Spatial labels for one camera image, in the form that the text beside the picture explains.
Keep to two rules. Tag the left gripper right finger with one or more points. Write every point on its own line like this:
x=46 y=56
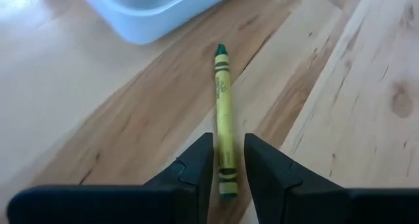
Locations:
x=311 y=204

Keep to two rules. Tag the yellow-green Crayola crayon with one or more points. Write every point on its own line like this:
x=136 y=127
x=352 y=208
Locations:
x=225 y=119

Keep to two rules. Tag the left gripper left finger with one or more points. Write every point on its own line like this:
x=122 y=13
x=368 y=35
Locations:
x=131 y=204

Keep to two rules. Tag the clear supply box pink lid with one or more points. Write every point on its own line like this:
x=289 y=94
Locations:
x=147 y=17

